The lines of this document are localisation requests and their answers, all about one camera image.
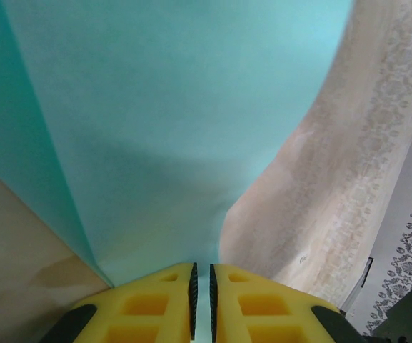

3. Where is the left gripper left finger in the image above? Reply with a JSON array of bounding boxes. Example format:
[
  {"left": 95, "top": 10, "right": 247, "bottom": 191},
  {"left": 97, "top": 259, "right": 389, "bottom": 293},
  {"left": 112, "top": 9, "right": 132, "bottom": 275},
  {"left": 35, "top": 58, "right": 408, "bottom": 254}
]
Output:
[{"left": 43, "top": 262, "right": 198, "bottom": 343}]

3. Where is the teal cloth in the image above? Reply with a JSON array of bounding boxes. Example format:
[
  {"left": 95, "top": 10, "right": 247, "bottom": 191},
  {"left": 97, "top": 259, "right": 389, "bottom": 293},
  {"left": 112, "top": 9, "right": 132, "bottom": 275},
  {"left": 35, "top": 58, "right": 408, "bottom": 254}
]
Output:
[{"left": 0, "top": 0, "right": 355, "bottom": 343}]

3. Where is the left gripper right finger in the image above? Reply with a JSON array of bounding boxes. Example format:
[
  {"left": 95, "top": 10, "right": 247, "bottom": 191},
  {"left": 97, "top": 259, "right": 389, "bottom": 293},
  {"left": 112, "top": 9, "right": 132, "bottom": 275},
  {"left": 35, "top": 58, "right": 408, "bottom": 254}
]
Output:
[{"left": 208, "top": 263, "right": 366, "bottom": 343}]

